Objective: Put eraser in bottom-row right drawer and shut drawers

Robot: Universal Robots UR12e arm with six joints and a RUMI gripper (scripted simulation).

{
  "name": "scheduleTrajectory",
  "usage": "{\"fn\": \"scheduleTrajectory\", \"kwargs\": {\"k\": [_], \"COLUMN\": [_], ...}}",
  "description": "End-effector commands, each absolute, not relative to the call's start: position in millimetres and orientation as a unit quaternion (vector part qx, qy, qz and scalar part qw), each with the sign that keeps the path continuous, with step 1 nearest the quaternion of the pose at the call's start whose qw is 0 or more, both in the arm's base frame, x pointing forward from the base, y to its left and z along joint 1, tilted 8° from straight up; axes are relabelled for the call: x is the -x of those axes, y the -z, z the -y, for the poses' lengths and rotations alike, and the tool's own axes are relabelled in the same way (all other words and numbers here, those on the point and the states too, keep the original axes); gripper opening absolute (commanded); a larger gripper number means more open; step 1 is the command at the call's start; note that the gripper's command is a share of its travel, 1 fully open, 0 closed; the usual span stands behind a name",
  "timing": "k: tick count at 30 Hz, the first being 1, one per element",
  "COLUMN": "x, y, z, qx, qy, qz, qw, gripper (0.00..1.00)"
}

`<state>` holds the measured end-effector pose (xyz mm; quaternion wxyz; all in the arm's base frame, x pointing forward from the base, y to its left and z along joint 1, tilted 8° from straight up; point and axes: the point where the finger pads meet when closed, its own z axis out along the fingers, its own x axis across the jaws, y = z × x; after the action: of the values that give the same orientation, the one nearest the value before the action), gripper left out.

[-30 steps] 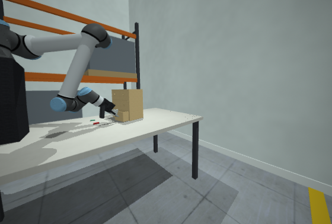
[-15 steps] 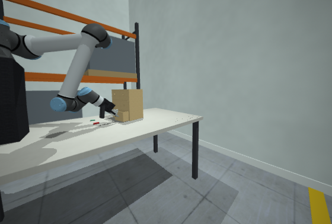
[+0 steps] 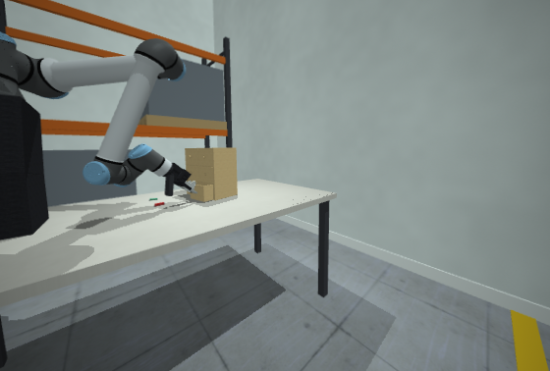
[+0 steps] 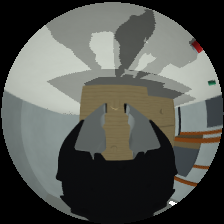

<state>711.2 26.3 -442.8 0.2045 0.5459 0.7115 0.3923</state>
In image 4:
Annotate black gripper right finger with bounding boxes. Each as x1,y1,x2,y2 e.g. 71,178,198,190
124,103,178,176

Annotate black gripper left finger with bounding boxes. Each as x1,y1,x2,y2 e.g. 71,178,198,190
56,103,107,182

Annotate brown wooden drawer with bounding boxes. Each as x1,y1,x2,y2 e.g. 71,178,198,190
101,132,133,160
79,85,150,131
148,97,174,126
161,128,174,145

